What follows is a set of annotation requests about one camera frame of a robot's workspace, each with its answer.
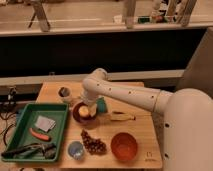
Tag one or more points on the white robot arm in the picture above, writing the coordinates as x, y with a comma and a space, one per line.
188, 118

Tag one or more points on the black tongs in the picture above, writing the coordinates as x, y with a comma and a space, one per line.
47, 150

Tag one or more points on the dark purple plate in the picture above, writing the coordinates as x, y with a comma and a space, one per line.
78, 118

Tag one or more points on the yellow apple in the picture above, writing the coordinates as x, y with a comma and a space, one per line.
83, 111

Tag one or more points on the grey folded cloth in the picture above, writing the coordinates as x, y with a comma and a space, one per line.
45, 124

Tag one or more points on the bunch of dark grapes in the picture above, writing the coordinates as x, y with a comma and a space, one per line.
92, 145

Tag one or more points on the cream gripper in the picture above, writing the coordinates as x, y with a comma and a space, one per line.
92, 110

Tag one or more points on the orange bowl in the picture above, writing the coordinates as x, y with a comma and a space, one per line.
124, 146

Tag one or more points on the green plastic tray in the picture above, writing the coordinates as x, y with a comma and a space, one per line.
22, 136

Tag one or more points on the green sponge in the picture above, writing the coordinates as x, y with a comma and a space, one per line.
101, 106

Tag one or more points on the blue glass cup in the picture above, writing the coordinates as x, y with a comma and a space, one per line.
75, 150

